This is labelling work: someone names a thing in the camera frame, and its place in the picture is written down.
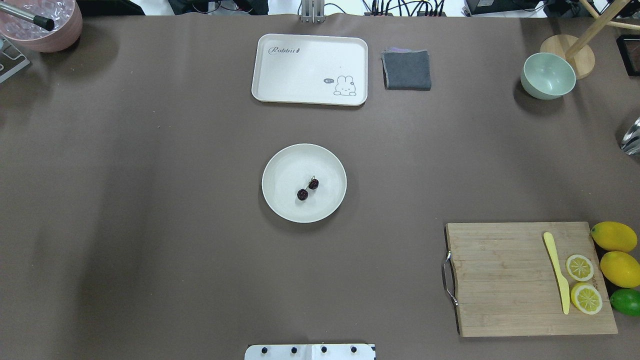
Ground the cream round plate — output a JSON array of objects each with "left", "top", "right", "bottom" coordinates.
[{"left": 261, "top": 143, "right": 348, "bottom": 224}]

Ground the cream rabbit tray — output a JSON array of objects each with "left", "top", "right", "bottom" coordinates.
[{"left": 251, "top": 33, "right": 369, "bottom": 106}]

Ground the grey folded cloth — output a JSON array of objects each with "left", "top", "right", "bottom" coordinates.
[{"left": 381, "top": 48, "right": 432, "bottom": 91}]

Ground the wooden cutting board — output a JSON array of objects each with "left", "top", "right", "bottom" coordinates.
[{"left": 443, "top": 221, "right": 618, "bottom": 338}]

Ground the yellow plastic knife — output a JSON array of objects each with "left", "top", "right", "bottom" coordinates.
[{"left": 542, "top": 231, "right": 570, "bottom": 315}]

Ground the mint green bowl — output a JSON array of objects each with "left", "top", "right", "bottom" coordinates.
[{"left": 519, "top": 52, "right": 577, "bottom": 100}]

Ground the lemon slice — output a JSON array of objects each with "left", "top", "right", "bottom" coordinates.
[
  {"left": 569, "top": 282, "right": 603, "bottom": 315},
  {"left": 565, "top": 254, "right": 595, "bottom": 282}
]

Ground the wooden cup stand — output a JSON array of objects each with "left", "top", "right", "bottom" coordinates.
[{"left": 539, "top": 0, "right": 640, "bottom": 80}]

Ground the yellow lemon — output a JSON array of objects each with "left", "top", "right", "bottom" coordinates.
[
  {"left": 599, "top": 251, "right": 640, "bottom": 289},
  {"left": 590, "top": 221, "right": 638, "bottom": 253}
]

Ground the pink bowl with ice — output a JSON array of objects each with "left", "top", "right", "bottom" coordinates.
[{"left": 0, "top": 0, "right": 83, "bottom": 53}]

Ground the steel scoop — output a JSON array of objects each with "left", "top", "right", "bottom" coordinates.
[{"left": 619, "top": 117, "right": 640, "bottom": 157}]

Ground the green lime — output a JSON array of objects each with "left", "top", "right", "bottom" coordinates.
[{"left": 609, "top": 288, "right": 640, "bottom": 317}]

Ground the aluminium frame post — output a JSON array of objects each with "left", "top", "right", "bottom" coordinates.
[{"left": 299, "top": 0, "right": 326, "bottom": 24}]

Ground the white column pedestal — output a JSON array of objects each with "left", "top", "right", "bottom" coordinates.
[{"left": 244, "top": 342, "right": 377, "bottom": 360}]

